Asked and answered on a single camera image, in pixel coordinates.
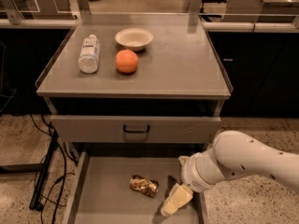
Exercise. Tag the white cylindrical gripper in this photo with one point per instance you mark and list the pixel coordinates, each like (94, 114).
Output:
(191, 175)

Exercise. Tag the orange gold can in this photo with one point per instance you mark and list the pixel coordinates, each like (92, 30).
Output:
(144, 186)

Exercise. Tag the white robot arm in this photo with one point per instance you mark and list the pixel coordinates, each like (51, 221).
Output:
(232, 155)

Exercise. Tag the open grey middle drawer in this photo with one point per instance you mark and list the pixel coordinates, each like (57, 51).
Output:
(101, 193)

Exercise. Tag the grey drawer cabinet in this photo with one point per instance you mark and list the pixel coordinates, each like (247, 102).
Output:
(178, 75)

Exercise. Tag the grey top drawer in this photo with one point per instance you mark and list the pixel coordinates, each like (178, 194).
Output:
(108, 129)

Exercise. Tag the orange fruit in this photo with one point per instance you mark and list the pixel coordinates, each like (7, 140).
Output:
(126, 61)

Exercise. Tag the white paper bowl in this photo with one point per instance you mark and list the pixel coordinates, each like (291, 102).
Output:
(135, 39)

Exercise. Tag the clear plastic water bottle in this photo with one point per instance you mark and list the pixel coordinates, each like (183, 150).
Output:
(88, 60)

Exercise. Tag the background grey workbench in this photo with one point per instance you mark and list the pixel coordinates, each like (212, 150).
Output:
(273, 11)

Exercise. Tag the black drawer handle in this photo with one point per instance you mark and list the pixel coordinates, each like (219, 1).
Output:
(127, 130)

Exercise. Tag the black table leg frame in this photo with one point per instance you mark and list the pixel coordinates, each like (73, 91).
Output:
(38, 168)

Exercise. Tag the white horizontal rail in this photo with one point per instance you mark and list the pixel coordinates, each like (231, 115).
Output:
(240, 27)

